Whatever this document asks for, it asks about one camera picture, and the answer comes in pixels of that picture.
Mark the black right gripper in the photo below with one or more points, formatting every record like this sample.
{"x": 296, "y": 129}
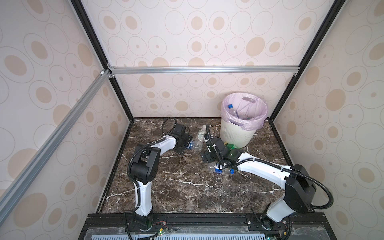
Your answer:
{"x": 206, "y": 154}

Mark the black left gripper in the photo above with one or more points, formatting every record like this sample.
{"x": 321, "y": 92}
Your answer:
{"x": 186, "y": 139}

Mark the clear bottle blue label white cap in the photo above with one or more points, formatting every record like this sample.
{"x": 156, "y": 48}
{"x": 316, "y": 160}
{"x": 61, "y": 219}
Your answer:
{"x": 195, "y": 146}

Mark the clear bottle pink red label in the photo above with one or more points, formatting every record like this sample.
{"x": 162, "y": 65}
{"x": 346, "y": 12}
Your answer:
{"x": 233, "y": 111}

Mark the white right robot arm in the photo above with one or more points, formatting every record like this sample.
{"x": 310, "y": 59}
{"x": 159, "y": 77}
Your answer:
{"x": 299, "y": 188}

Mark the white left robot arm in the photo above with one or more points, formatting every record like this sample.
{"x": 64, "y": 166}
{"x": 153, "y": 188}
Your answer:
{"x": 144, "y": 164}

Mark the white waste bin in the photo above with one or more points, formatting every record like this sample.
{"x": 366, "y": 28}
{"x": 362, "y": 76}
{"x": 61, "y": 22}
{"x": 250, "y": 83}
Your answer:
{"x": 235, "y": 135}

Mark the pink bin liner bag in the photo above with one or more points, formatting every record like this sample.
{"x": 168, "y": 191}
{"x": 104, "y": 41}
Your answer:
{"x": 252, "y": 110}

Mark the green bottle upper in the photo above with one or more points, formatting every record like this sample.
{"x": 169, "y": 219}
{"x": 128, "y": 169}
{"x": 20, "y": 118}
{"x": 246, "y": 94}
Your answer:
{"x": 231, "y": 146}

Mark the clear bottle green white label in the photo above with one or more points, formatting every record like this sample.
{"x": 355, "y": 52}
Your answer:
{"x": 200, "y": 137}

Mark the small crushed bottle blue cap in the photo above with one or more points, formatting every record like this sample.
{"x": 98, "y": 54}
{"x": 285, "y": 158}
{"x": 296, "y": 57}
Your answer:
{"x": 219, "y": 169}

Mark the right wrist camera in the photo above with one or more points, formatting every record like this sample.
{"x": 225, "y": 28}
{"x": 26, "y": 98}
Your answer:
{"x": 207, "y": 141}

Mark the horizontal aluminium rail back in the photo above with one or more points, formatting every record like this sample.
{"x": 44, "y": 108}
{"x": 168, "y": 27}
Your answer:
{"x": 206, "y": 70}

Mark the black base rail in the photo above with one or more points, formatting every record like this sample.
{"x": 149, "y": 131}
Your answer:
{"x": 205, "y": 226}

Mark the aluminium rail left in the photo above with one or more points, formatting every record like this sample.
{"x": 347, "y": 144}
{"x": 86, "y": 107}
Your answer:
{"x": 21, "y": 184}

